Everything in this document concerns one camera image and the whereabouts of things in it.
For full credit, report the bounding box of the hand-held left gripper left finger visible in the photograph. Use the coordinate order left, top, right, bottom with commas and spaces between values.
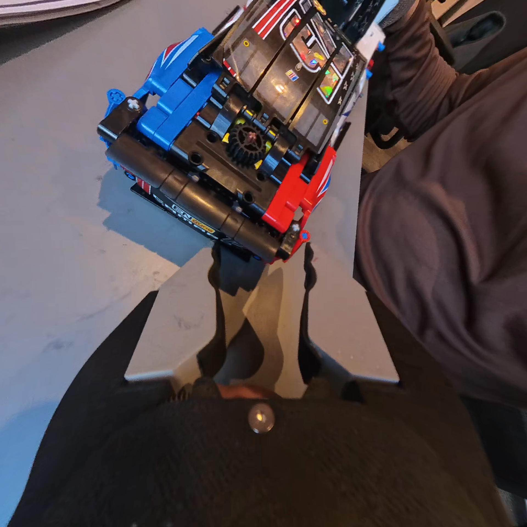
124, 247, 231, 381

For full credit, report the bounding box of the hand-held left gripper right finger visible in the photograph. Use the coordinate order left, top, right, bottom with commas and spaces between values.
298, 243, 399, 383

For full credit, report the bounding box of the toy brick race car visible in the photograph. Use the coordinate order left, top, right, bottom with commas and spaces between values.
97, 0, 386, 265

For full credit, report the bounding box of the open instruction booklet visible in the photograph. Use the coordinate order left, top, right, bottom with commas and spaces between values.
0, 0, 125, 29

